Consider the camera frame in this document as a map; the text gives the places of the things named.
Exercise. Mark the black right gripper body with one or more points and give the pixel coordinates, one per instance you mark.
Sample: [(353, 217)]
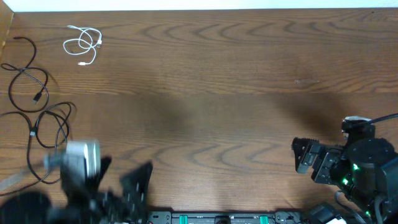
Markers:
[(329, 168)]

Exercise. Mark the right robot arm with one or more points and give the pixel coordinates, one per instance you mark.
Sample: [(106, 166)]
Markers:
[(364, 169)]

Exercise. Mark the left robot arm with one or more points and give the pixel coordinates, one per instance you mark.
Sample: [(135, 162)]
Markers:
[(82, 168)]

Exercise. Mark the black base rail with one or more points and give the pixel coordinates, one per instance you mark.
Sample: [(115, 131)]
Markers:
[(281, 217)]

